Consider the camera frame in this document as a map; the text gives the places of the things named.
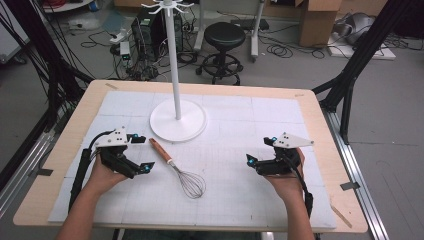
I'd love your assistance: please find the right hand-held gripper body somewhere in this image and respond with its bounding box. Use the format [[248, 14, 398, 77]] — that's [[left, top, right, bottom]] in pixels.
[[255, 131, 315, 177]]

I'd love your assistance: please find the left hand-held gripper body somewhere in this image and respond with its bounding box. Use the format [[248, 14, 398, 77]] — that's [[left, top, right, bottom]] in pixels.
[[94, 126, 138, 180]]

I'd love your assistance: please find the wooden handled wire whisk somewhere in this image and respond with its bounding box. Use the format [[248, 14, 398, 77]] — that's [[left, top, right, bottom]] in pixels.
[[148, 137, 207, 200]]

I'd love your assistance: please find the white hook stand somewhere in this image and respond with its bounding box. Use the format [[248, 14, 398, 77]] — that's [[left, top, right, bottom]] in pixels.
[[140, 0, 208, 144]]

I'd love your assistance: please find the person's left hand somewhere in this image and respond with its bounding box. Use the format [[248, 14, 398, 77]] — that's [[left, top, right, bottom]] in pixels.
[[86, 153, 130, 195]]

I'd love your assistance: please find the person's right hand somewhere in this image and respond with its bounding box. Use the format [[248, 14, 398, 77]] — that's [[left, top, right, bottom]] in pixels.
[[262, 147, 307, 202]]

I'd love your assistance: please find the white gridded mat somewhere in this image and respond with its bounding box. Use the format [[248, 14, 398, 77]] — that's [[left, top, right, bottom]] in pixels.
[[47, 90, 338, 231]]

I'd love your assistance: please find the wooden table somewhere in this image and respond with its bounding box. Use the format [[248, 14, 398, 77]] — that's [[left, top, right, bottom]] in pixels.
[[12, 79, 369, 235]]

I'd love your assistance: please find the black tape piece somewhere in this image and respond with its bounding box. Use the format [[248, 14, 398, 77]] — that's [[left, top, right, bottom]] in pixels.
[[30, 167, 55, 178], [339, 181, 361, 192]]

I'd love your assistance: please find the person's lap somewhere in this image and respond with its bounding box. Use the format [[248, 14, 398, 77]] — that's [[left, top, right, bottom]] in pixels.
[[121, 229, 262, 240]]

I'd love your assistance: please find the tan tape strip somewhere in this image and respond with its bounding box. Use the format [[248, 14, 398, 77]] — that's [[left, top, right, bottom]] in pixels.
[[329, 203, 354, 230]]

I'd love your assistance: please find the white power strip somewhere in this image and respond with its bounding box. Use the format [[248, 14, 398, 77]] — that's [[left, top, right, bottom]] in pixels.
[[109, 28, 133, 45]]

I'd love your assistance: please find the black computer tower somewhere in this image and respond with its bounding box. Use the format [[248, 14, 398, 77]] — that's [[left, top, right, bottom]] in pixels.
[[130, 7, 185, 63]]

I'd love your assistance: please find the black round stool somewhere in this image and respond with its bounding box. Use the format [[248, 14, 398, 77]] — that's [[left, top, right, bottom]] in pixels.
[[195, 21, 247, 87]]

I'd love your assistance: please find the flat black floor device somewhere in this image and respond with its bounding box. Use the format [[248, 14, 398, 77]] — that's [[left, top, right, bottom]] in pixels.
[[230, 17, 271, 32]]

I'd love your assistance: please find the tall cardboard box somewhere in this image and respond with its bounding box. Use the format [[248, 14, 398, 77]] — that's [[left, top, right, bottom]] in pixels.
[[297, 0, 343, 48]]

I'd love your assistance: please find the white flat board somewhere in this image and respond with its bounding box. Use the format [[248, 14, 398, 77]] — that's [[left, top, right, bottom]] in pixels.
[[326, 32, 397, 61]]

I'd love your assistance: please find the grey rounded device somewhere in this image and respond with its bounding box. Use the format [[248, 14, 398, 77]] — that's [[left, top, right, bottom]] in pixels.
[[334, 12, 377, 46]]

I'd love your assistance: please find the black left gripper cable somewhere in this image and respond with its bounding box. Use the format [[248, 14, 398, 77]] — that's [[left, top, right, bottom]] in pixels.
[[67, 130, 115, 215]]

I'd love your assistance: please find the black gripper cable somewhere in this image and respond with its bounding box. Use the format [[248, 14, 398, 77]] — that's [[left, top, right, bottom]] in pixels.
[[284, 154, 315, 219], [67, 130, 115, 215]]

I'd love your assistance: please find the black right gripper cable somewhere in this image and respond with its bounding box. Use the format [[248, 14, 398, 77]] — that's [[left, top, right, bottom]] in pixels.
[[284, 154, 315, 219]]

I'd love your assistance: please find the aluminium rail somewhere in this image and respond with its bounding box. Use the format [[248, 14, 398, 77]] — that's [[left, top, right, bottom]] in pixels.
[[321, 108, 390, 240], [0, 129, 57, 219]]

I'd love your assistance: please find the coiled black floor cable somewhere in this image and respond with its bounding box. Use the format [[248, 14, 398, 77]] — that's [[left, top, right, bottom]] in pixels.
[[265, 42, 295, 60]]

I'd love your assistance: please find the white frame leg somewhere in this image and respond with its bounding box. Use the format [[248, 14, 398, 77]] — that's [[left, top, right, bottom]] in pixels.
[[193, 0, 206, 52], [250, 0, 267, 63]]

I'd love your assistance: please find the black metal frame with cables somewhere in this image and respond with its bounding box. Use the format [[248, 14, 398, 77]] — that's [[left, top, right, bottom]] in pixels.
[[0, 0, 95, 134]]

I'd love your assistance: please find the black metal frame strut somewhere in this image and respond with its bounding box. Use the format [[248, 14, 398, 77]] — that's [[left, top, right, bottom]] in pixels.
[[312, 0, 415, 145]]

